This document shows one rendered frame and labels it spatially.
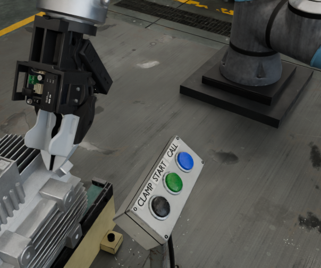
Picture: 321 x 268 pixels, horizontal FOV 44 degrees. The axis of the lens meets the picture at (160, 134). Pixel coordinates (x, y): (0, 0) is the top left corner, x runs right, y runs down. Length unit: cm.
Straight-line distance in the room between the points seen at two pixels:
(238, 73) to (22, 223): 82
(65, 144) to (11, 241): 14
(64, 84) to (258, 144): 69
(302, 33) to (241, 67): 23
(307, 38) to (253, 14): 17
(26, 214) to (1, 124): 65
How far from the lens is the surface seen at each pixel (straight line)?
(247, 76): 120
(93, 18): 52
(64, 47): 52
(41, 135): 58
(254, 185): 98
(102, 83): 61
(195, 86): 123
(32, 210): 59
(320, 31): 105
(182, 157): 62
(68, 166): 61
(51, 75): 51
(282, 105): 120
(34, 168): 61
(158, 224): 55
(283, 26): 109
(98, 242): 83
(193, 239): 86
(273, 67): 123
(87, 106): 55
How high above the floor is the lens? 150
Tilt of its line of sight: 40 degrees down
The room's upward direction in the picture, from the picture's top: 1 degrees clockwise
